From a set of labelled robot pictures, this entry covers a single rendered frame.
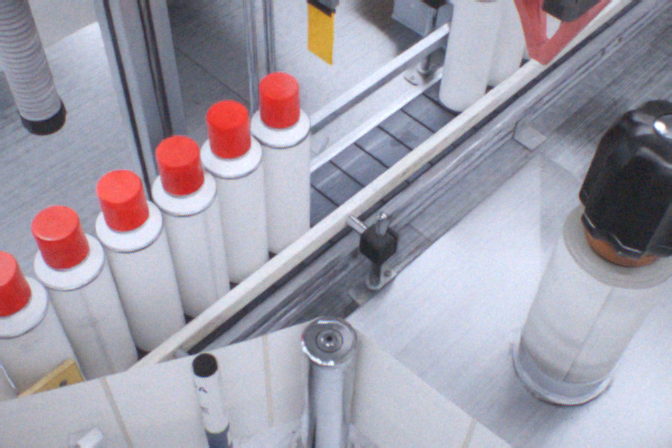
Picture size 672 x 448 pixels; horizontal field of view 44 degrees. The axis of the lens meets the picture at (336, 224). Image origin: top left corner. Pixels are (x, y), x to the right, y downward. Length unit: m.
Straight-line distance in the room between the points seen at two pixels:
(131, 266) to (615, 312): 0.37
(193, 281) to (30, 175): 0.33
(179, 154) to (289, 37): 0.52
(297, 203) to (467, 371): 0.22
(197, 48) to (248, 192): 0.45
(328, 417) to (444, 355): 0.19
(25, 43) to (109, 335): 0.24
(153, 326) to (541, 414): 0.34
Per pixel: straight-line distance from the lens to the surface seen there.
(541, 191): 0.91
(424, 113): 0.96
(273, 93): 0.67
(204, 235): 0.68
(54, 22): 2.58
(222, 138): 0.66
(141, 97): 0.78
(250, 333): 0.80
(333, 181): 0.88
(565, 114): 1.07
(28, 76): 0.64
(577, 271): 0.63
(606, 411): 0.78
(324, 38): 0.72
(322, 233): 0.79
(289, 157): 0.71
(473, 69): 0.92
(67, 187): 0.98
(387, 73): 0.88
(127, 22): 0.72
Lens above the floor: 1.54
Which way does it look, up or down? 52 degrees down
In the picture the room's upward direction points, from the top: 3 degrees clockwise
